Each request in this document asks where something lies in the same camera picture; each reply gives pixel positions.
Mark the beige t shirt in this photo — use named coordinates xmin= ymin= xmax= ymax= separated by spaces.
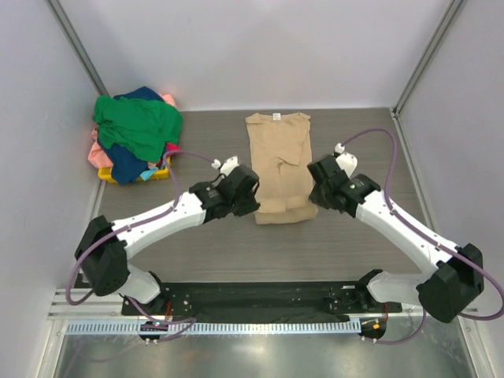
xmin=245 ymin=112 xmax=318 ymax=225

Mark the yellow plastic bin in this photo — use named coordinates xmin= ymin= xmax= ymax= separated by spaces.
xmin=98 ymin=157 xmax=170 ymax=185

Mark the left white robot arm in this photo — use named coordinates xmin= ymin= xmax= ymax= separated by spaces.
xmin=75 ymin=165 xmax=259 ymax=315

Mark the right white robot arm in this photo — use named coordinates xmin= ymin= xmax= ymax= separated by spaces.
xmin=307 ymin=153 xmax=484 ymax=323

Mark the light blue cloth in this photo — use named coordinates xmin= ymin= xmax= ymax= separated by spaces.
xmin=139 ymin=169 xmax=163 ymax=181

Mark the navy blue t shirt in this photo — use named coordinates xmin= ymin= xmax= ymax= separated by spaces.
xmin=98 ymin=86 xmax=166 ymax=186

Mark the green t shirt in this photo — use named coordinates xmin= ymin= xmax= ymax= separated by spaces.
xmin=93 ymin=96 xmax=183 ymax=162

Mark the pink t shirt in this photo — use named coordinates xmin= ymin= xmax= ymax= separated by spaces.
xmin=87 ymin=94 xmax=176 ymax=169

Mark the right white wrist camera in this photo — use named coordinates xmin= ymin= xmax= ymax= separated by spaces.
xmin=334 ymin=143 xmax=358 ymax=177

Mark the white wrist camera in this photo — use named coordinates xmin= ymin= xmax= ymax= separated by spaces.
xmin=211 ymin=156 xmax=239 ymax=176
xmin=334 ymin=143 xmax=358 ymax=177

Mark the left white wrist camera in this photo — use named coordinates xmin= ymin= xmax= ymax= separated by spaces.
xmin=211 ymin=156 xmax=239 ymax=176

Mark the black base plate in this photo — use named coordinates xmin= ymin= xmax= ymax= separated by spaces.
xmin=146 ymin=281 xmax=402 ymax=324

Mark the white slotted cable duct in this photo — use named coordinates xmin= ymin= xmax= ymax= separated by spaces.
xmin=65 ymin=319 xmax=361 ymax=335

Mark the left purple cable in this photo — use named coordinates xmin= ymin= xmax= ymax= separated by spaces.
xmin=65 ymin=149 xmax=221 ymax=344

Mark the aluminium frame rail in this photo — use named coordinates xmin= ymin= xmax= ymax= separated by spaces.
xmin=46 ymin=283 xmax=480 ymax=321

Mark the left aluminium corner post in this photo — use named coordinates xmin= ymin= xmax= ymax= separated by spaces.
xmin=45 ymin=0 xmax=109 ymax=95

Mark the aluminium corner post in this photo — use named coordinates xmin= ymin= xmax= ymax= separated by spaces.
xmin=45 ymin=0 xmax=109 ymax=95
xmin=390 ymin=0 xmax=467 ymax=119

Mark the right aluminium corner post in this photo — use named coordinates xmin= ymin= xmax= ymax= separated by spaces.
xmin=390 ymin=0 xmax=467 ymax=119

